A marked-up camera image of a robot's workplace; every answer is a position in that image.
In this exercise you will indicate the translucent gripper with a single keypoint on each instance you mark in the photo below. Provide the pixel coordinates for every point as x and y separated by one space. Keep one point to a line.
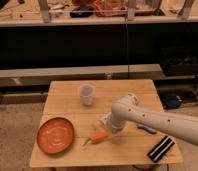
113 134

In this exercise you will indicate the orange carrot pepper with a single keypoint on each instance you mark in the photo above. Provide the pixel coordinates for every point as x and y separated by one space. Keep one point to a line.
97 137

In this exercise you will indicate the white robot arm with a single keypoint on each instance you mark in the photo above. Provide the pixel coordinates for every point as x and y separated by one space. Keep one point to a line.
127 109

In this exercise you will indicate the translucent ceramic cup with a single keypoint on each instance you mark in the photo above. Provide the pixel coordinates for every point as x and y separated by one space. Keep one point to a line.
86 94

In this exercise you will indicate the white tube bottle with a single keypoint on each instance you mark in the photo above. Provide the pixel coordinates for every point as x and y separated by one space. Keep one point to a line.
103 120

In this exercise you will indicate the wooden table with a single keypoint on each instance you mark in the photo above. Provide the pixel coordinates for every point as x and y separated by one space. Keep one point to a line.
129 148

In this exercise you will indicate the black white striped block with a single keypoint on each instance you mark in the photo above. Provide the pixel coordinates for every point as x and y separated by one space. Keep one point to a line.
160 149

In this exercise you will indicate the orange plate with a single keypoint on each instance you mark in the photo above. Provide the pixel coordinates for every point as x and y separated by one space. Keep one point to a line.
55 135

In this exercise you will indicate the black bag on floor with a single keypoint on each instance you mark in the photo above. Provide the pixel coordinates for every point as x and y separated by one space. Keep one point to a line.
171 101

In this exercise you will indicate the long wooden bench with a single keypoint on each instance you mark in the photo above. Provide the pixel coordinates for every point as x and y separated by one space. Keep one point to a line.
43 76

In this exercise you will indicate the cluttered back shelf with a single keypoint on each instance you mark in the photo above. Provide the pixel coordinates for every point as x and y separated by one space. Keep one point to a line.
95 12

